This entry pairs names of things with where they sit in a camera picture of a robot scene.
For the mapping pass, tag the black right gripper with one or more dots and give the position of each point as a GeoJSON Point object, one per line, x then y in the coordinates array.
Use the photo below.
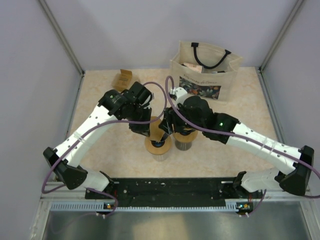
{"type": "Point", "coordinates": [170, 118]}

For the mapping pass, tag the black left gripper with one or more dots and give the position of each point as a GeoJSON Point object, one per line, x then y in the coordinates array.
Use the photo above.
{"type": "Point", "coordinates": [143, 128]}

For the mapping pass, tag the wooden dripper ring stand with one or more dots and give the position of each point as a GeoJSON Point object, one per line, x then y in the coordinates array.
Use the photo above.
{"type": "Point", "coordinates": [185, 138]}

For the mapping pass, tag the blue glass dripper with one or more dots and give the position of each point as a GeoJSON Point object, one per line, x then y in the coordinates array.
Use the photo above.
{"type": "Point", "coordinates": [157, 144]}

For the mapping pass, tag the wooden ring stand front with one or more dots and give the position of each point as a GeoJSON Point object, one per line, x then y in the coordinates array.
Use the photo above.
{"type": "Point", "coordinates": [158, 150]}

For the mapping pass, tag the clear glass beaker wooden collar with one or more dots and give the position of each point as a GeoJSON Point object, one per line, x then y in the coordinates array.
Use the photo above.
{"type": "Point", "coordinates": [160, 157]}

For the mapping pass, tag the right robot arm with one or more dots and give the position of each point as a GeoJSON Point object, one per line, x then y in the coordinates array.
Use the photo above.
{"type": "Point", "coordinates": [290, 170]}

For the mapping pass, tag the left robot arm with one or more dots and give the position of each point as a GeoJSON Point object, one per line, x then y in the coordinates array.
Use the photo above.
{"type": "Point", "coordinates": [67, 156]}

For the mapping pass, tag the smoked glass carafe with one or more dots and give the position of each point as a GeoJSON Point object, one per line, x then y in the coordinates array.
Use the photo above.
{"type": "Point", "coordinates": [183, 146]}

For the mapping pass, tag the brown cardboard box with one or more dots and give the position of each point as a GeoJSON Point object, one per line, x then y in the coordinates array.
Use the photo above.
{"type": "Point", "coordinates": [122, 80]}

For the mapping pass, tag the cream canvas tote bag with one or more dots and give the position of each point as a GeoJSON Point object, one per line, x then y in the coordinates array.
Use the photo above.
{"type": "Point", "coordinates": [205, 70]}

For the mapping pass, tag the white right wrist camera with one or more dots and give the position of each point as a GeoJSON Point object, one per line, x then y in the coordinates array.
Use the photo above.
{"type": "Point", "coordinates": [178, 95]}

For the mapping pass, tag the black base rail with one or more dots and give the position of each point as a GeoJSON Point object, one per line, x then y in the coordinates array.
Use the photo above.
{"type": "Point", "coordinates": [177, 192]}

